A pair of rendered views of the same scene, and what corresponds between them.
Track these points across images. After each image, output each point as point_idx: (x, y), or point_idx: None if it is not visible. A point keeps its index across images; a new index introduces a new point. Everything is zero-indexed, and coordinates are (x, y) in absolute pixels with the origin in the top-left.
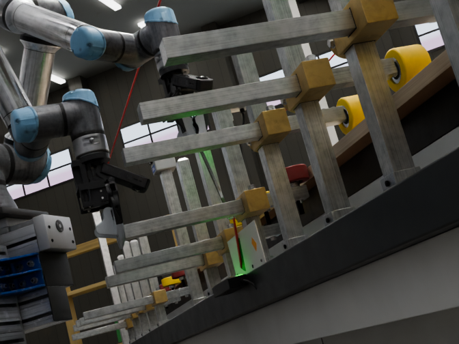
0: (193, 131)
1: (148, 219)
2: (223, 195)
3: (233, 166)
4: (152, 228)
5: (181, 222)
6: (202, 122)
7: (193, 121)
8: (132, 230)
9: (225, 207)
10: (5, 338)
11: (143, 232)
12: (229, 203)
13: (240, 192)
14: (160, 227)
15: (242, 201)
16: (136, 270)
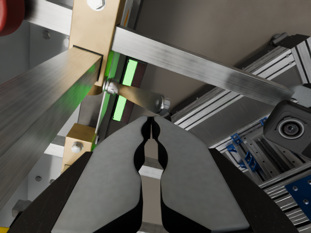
0: (168, 144)
1: (263, 80)
2: (118, 84)
3: (77, 71)
4: (253, 75)
5: (216, 61)
6: (96, 177)
7: (141, 201)
8: (278, 84)
9: (148, 37)
10: (266, 189)
11: (264, 78)
12: (139, 34)
13: (95, 56)
14: (244, 71)
15: (118, 21)
16: (143, 230)
